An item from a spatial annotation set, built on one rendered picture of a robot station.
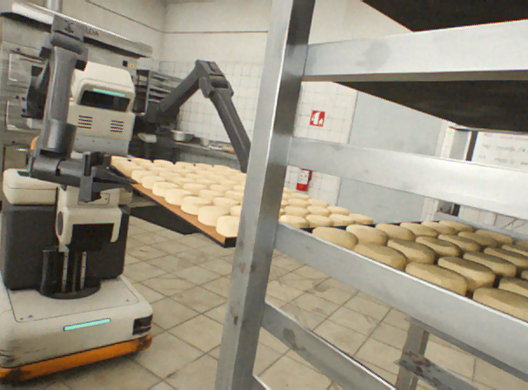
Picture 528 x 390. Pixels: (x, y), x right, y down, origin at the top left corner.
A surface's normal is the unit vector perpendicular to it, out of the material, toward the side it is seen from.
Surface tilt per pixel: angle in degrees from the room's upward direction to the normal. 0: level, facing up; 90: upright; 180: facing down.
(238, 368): 90
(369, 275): 90
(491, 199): 90
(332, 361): 90
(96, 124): 99
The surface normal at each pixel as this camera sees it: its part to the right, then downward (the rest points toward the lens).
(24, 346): 0.63, 0.23
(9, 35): 0.83, 0.21
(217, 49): -0.53, 0.05
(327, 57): -0.76, -0.02
